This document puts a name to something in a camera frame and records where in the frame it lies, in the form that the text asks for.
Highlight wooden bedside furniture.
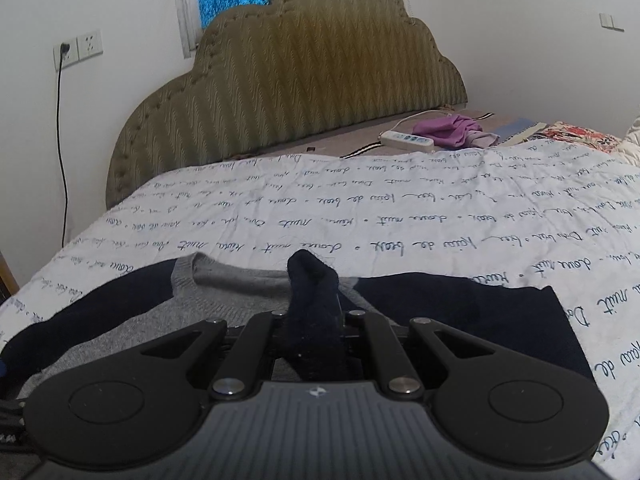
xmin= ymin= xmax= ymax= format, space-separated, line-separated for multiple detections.
xmin=0 ymin=252 xmax=20 ymax=302

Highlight white power strip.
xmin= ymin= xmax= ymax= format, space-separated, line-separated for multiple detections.
xmin=380 ymin=130 xmax=435 ymax=153

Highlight black power cable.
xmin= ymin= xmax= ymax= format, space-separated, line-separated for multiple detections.
xmin=53 ymin=44 xmax=71 ymax=250

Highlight olive upholstered headboard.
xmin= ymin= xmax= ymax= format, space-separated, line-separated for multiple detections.
xmin=105 ymin=0 xmax=468 ymax=207

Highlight purple cloth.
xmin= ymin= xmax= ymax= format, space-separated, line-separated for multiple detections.
xmin=412 ymin=114 xmax=499 ymax=150

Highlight white script-print bed sheet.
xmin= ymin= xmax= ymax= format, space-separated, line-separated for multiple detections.
xmin=1 ymin=141 xmax=639 ymax=479

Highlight pile of clothes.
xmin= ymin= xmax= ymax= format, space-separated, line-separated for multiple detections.
xmin=618 ymin=117 xmax=640 ymax=166

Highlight white wall power outlet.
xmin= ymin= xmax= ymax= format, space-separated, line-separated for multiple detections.
xmin=53 ymin=29 xmax=103 ymax=72

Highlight grey sweater navy sleeves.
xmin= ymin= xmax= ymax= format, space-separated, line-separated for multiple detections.
xmin=1 ymin=250 xmax=590 ymax=399

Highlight white light switch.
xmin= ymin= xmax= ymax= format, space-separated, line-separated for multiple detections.
xmin=599 ymin=13 xmax=625 ymax=32

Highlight floral patterned cloth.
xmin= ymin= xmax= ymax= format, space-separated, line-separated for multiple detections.
xmin=528 ymin=122 xmax=622 ymax=153

